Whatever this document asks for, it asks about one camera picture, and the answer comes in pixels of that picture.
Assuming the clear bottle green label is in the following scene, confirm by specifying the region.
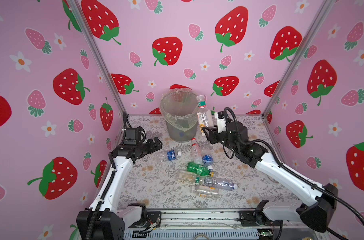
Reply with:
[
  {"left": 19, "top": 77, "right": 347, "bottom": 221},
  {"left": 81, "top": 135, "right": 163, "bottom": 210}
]
[{"left": 197, "top": 95, "right": 214, "bottom": 136}]

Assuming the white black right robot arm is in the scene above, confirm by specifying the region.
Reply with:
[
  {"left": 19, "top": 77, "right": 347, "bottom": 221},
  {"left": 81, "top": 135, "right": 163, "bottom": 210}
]
[{"left": 203, "top": 122, "right": 338, "bottom": 233}]

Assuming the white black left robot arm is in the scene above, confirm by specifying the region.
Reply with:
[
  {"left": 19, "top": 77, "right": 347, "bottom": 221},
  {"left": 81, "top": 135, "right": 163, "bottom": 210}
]
[{"left": 76, "top": 137, "right": 162, "bottom": 240}]

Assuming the silver mesh waste bin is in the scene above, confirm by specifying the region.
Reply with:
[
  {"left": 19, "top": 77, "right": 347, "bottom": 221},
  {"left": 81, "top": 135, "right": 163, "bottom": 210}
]
[{"left": 160, "top": 88, "right": 198, "bottom": 143}]

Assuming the clear green bin liner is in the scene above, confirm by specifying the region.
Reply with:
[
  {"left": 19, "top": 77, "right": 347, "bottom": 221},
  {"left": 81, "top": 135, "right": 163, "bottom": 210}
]
[{"left": 160, "top": 88, "right": 198, "bottom": 132}]

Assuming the Pocari Sweat bottle in pile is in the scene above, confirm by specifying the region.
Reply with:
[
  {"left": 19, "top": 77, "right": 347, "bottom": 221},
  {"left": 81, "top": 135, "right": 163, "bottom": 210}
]
[{"left": 202, "top": 146, "right": 214, "bottom": 171}]

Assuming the Pocari Sweat bottle lying apart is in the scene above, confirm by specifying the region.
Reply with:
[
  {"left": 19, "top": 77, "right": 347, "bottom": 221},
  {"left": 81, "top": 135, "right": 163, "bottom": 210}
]
[{"left": 155, "top": 150, "right": 182, "bottom": 162}]

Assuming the white bottle red cap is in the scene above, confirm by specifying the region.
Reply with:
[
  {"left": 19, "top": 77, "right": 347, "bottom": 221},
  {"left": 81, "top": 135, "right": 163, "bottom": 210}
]
[{"left": 191, "top": 138, "right": 203, "bottom": 165}]

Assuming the green Sprite bottle yellow cap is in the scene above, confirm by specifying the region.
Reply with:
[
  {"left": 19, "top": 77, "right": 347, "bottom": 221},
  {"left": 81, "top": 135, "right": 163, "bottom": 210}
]
[{"left": 187, "top": 162, "right": 214, "bottom": 177}]

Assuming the clear bottle blue cap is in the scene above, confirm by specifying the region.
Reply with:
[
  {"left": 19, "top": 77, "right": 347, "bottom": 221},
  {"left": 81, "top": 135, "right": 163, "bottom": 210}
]
[{"left": 201, "top": 177, "right": 238, "bottom": 191}]

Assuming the clear bottle yellow label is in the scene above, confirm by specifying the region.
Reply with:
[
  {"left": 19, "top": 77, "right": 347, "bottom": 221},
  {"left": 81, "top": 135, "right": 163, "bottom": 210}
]
[{"left": 176, "top": 170, "right": 203, "bottom": 184}]

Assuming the clear tea bottle front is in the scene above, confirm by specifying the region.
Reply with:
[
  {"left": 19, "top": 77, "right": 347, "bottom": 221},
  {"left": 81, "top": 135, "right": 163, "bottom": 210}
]
[{"left": 191, "top": 185, "right": 220, "bottom": 199}]

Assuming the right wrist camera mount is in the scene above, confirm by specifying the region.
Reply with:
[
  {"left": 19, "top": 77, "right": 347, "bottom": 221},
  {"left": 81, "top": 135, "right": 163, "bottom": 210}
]
[{"left": 215, "top": 111, "right": 227, "bottom": 133}]

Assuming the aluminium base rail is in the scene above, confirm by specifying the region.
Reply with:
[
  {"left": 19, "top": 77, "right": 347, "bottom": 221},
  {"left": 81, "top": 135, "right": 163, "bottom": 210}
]
[{"left": 123, "top": 209, "right": 282, "bottom": 240}]

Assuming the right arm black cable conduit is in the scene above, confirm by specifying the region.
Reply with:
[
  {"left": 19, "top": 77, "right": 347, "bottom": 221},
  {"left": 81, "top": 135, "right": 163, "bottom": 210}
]
[{"left": 223, "top": 107, "right": 364, "bottom": 240}]

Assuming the aluminium frame post left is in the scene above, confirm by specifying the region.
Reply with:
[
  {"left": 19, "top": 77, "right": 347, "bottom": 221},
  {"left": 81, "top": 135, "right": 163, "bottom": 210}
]
[{"left": 68, "top": 0, "right": 126, "bottom": 112}]

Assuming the aluminium frame post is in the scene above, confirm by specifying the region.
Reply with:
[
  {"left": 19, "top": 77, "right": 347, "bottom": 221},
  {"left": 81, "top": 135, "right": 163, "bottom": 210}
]
[
  {"left": 262, "top": 0, "right": 335, "bottom": 120},
  {"left": 68, "top": 0, "right": 126, "bottom": 112}
]

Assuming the aluminium frame post right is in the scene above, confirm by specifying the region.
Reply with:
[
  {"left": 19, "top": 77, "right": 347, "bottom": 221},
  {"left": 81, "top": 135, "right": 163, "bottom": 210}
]
[{"left": 262, "top": 0, "right": 335, "bottom": 120}]

